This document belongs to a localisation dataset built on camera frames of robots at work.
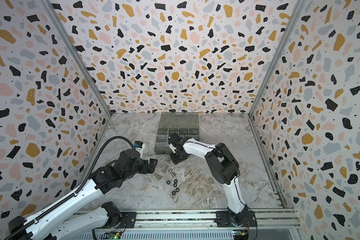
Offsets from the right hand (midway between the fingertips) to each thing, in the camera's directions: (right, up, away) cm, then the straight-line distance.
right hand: (173, 158), depth 94 cm
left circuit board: (-25, -32, -23) cm, 47 cm away
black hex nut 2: (+4, -16, -10) cm, 19 cm away
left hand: (-10, +4, -19) cm, 21 cm away
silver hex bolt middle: (-5, -6, -2) cm, 8 cm away
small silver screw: (-9, -15, -8) cm, 19 cm away
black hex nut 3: (+1, -17, -11) cm, 20 cm away
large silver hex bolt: (-8, -10, -6) cm, 14 cm away
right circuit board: (+35, -31, -22) cm, 52 cm away
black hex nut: (-2, -12, -8) cm, 15 cm away
